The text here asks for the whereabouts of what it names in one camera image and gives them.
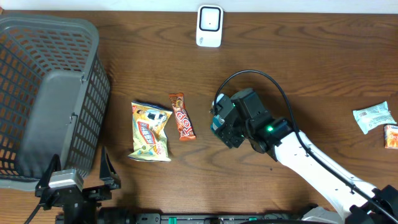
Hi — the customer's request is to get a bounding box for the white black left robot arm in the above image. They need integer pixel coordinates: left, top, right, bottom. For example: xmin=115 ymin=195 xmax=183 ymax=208
xmin=25 ymin=147 xmax=136 ymax=224

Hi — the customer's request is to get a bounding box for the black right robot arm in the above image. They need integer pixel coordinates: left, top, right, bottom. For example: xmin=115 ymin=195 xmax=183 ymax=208
xmin=211 ymin=93 xmax=397 ymax=223

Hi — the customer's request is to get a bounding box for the orange tissue pack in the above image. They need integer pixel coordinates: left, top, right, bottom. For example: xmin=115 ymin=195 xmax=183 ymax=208
xmin=384 ymin=124 xmax=398 ymax=149

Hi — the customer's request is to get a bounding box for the yellow snack bag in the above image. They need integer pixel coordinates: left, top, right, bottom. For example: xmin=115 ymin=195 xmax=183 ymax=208
xmin=128 ymin=101 xmax=172 ymax=162

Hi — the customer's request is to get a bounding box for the white barcode scanner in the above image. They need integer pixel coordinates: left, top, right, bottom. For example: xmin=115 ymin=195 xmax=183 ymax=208
xmin=196 ymin=5 xmax=224 ymax=48

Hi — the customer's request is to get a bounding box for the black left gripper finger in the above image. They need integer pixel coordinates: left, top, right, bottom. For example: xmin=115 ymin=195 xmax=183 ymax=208
xmin=99 ymin=146 xmax=120 ymax=184
xmin=35 ymin=154 xmax=61 ymax=190

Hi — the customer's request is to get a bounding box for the teal mouthwash bottle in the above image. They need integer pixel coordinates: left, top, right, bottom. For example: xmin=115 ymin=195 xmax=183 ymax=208
xmin=211 ymin=93 xmax=224 ymax=132

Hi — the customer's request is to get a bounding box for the grey plastic basket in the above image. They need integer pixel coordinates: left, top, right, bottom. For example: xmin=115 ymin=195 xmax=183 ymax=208
xmin=1 ymin=14 xmax=110 ymax=191

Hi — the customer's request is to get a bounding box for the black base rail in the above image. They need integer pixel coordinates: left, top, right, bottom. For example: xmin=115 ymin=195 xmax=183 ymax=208
xmin=134 ymin=213 xmax=304 ymax=224

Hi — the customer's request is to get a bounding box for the white teal wipes pack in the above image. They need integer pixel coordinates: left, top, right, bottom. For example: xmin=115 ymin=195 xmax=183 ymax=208
xmin=353 ymin=101 xmax=397 ymax=134

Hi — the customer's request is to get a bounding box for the red chocolate bar wrapper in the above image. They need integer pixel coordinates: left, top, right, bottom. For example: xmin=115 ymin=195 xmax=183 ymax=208
xmin=169 ymin=93 xmax=197 ymax=141

